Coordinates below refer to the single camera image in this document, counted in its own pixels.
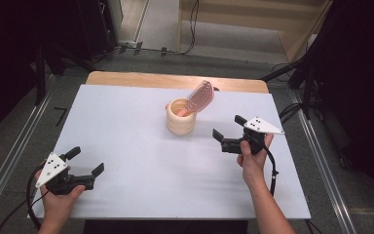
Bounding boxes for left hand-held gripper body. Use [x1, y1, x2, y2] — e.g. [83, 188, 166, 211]
[34, 151, 95, 196]

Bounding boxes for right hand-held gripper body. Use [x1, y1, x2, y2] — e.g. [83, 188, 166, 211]
[221, 116, 285, 156]

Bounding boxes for cream ribbed cup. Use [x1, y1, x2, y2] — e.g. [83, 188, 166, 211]
[166, 97, 198, 137]

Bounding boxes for pink hairbrush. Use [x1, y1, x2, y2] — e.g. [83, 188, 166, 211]
[175, 80, 215, 118]

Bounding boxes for person's left hand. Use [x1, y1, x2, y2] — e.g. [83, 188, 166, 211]
[34, 167, 87, 223]

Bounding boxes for person's right hand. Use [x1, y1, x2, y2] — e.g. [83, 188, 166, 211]
[236, 133, 275, 189]

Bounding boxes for white board sheet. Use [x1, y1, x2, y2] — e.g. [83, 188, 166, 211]
[28, 84, 312, 220]

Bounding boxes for black metal stand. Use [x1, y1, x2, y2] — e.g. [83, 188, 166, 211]
[261, 57, 318, 121]
[33, 42, 95, 106]

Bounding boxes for wooden table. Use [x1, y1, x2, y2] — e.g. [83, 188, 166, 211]
[86, 71, 270, 95]

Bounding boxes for wooden cabinet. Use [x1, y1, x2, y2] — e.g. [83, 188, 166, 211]
[176, 0, 335, 64]

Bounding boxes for dark cabinet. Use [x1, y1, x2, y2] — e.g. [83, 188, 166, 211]
[74, 0, 125, 62]

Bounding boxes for black floor cables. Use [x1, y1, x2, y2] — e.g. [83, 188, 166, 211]
[278, 101, 306, 124]

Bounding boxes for left hand-held gripper cable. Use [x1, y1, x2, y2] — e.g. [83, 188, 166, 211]
[26, 164, 45, 230]

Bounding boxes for hand-held gripper cable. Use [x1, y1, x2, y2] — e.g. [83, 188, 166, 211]
[262, 145, 280, 197]
[26, 164, 45, 230]

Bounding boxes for right hand-held gripper cable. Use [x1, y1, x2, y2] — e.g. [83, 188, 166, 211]
[262, 145, 280, 197]

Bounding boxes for aluminium floor rail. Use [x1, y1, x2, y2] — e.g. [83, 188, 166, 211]
[286, 89, 359, 234]
[0, 92, 53, 228]

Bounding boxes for black hanging cable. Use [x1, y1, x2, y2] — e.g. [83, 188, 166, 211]
[162, 0, 200, 57]

